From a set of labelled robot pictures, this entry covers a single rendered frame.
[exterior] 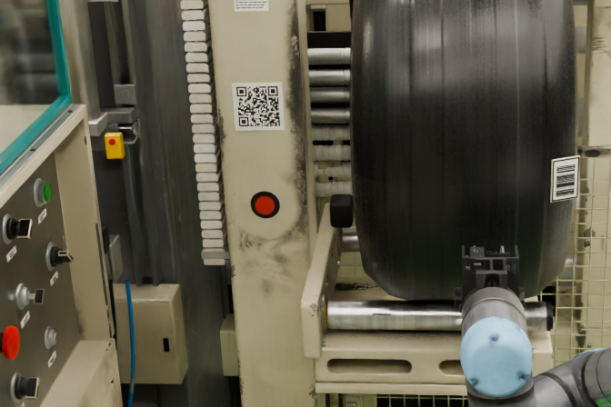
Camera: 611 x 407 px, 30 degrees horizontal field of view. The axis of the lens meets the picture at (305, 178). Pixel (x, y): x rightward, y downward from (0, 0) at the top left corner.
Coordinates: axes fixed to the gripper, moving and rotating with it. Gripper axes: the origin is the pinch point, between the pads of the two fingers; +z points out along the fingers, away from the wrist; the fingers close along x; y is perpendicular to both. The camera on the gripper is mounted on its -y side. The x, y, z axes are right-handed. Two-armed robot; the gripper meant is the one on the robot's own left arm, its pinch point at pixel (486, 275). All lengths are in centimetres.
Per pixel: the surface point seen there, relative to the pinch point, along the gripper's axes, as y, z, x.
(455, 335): -14.8, 14.6, 4.4
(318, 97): 15, 57, 29
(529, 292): -5.3, 8.1, -6.3
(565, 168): 15.9, -2.9, -9.9
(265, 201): 6.0, 16.7, 33.3
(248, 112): 20.3, 15.4, 34.9
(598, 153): 3, 59, -22
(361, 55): 30.5, 1.6, 16.7
